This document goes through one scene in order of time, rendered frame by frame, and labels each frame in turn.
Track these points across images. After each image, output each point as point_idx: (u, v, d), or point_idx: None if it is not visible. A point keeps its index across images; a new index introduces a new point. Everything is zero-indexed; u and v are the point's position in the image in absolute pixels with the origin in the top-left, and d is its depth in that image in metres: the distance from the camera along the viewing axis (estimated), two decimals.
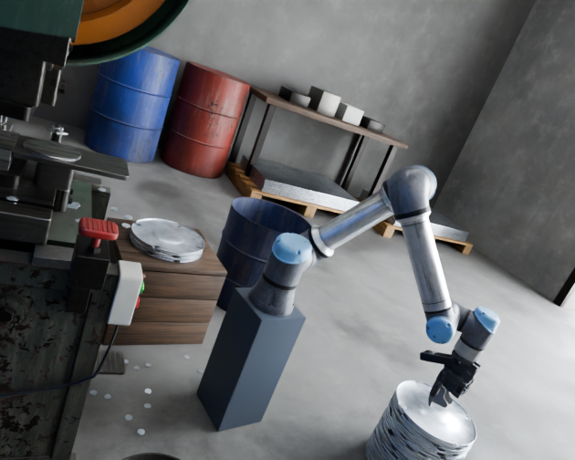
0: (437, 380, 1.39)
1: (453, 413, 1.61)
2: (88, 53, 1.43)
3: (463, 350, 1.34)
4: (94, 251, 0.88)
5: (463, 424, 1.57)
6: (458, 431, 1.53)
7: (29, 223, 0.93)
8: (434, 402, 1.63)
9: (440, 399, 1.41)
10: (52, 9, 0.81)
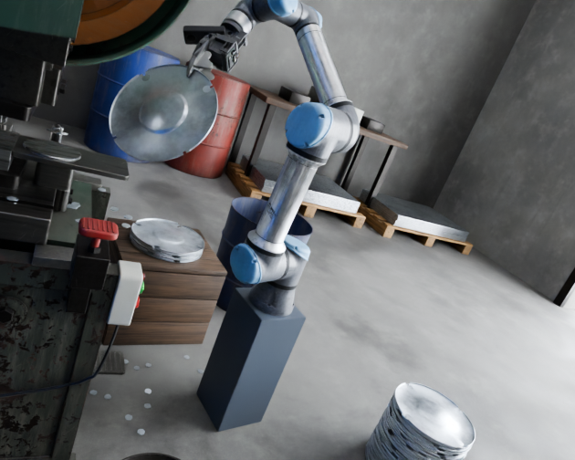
0: (205, 37, 1.22)
1: (136, 128, 1.18)
2: (88, 53, 1.43)
3: (235, 15, 1.27)
4: (94, 251, 0.88)
5: (125, 116, 1.20)
6: (134, 100, 1.21)
7: (29, 223, 0.93)
8: (162, 126, 1.16)
9: (203, 61, 1.21)
10: (52, 9, 0.81)
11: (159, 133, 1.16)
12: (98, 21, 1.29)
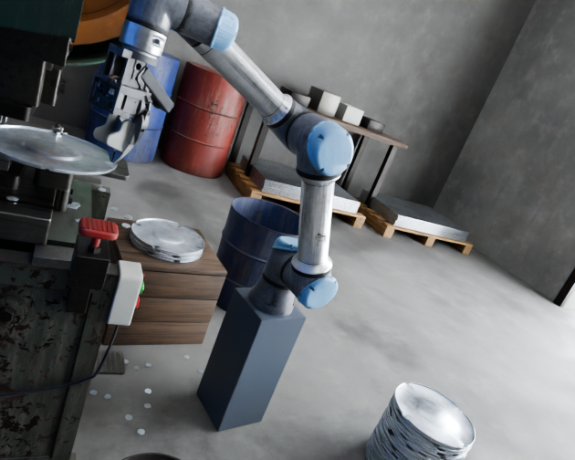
0: None
1: (14, 141, 1.05)
2: (88, 53, 1.43)
3: None
4: (94, 251, 0.88)
5: (11, 134, 1.08)
6: (31, 135, 1.13)
7: (29, 223, 0.93)
8: (42, 151, 1.04)
9: (104, 130, 0.87)
10: (52, 9, 0.81)
11: (33, 152, 1.03)
12: None
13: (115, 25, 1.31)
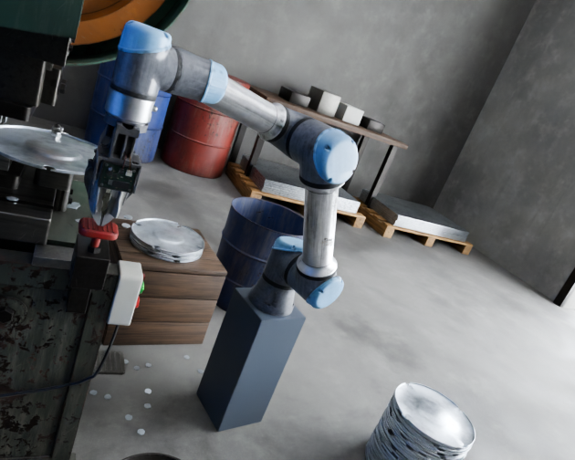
0: (88, 162, 0.82)
1: (53, 161, 1.03)
2: (88, 53, 1.43)
3: (107, 98, 0.76)
4: (94, 251, 0.88)
5: (27, 157, 0.99)
6: (13, 148, 1.01)
7: (29, 223, 0.93)
8: (72, 154, 1.09)
9: (94, 201, 0.82)
10: (52, 9, 0.81)
11: (78, 160, 1.09)
12: None
13: None
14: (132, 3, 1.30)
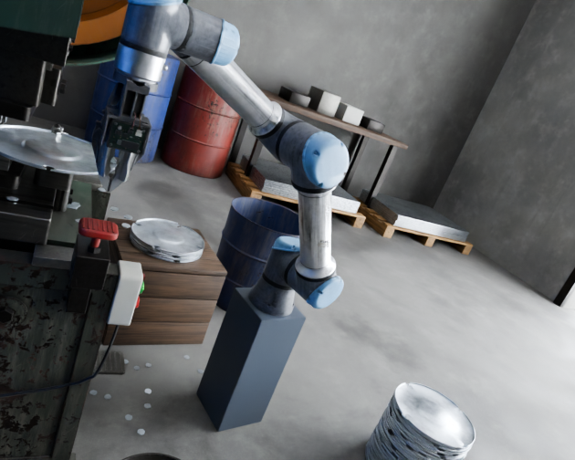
0: (96, 124, 0.79)
1: (88, 157, 1.13)
2: (88, 53, 1.43)
3: (116, 55, 0.74)
4: (94, 251, 0.88)
5: (94, 164, 1.10)
6: (76, 165, 1.05)
7: (29, 223, 0.93)
8: (63, 144, 1.13)
9: (102, 164, 0.80)
10: (52, 9, 0.81)
11: (69, 146, 1.15)
12: None
13: None
14: None
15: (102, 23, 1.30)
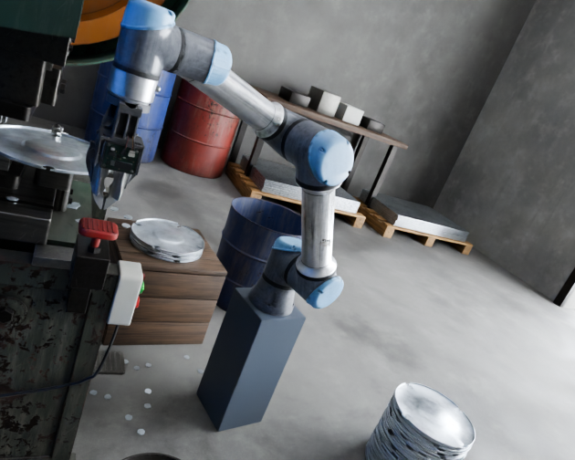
0: (89, 144, 0.80)
1: (52, 140, 1.15)
2: (88, 53, 1.43)
3: (109, 77, 0.75)
4: (94, 251, 0.88)
5: (74, 143, 1.19)
6: (87, 151, 1.17)
7: (29, 223, 0.93)
8: (34, 140, 1.08)
9: (96, 183, 0.81)
10: (52, 9, 0.81)
11: (27, 139, 1.09)
12: None
13: None
14: None
15: None
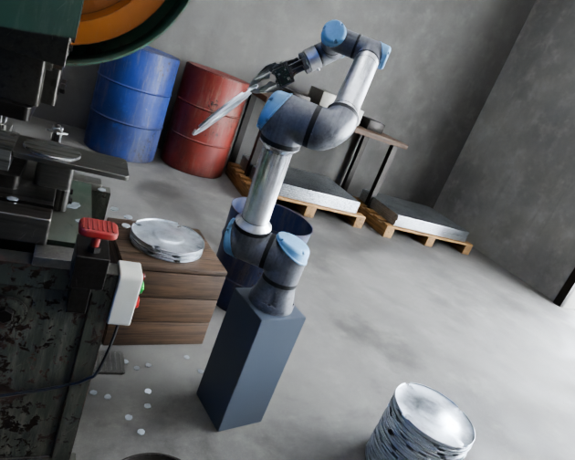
0: (273, 62, 1.56)
1: (238, 101, 1.68)
2: (88, 53, 1.43)
3: (308, 47, 1.54)
4: (94, 251, 0.88)
5: (247, 94, 1.64)
6: (245, 94, 1.60)
7: (29, 223, 0.93)
8: (223, 111, 1.67)
9: (260, 77, 1.55)
10: (52, 9, 0.81)
11: (224, 112, 1.69)
12: None
13: None
14: None
15: None
